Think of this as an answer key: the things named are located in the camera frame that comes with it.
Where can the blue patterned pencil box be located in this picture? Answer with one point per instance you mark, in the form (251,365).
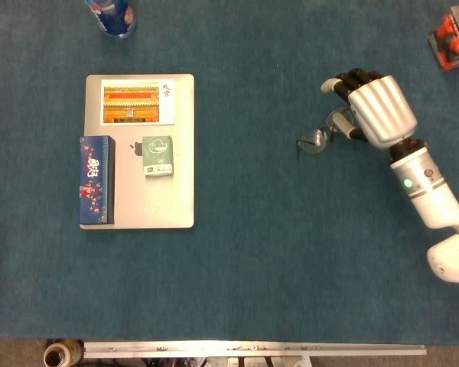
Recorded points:
(95,179)

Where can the silver laptop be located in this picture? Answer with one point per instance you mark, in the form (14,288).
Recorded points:
(153,199)

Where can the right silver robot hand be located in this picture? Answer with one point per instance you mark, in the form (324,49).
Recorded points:
(382,111)

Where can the brown tape roll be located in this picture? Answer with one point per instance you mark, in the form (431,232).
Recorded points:
(72,349)

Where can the palace picture postcard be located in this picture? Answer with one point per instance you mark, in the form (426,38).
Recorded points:
(130,103)

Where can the red and black object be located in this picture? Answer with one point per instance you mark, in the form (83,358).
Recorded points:
(453,42)

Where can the aluminium profile rail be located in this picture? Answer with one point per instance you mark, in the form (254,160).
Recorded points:
(252,348)

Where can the blue felt table cloth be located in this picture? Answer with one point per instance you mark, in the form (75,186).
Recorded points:
(252,248)

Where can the thin-framed eyeglasses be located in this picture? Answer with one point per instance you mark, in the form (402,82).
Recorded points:
(314,140)

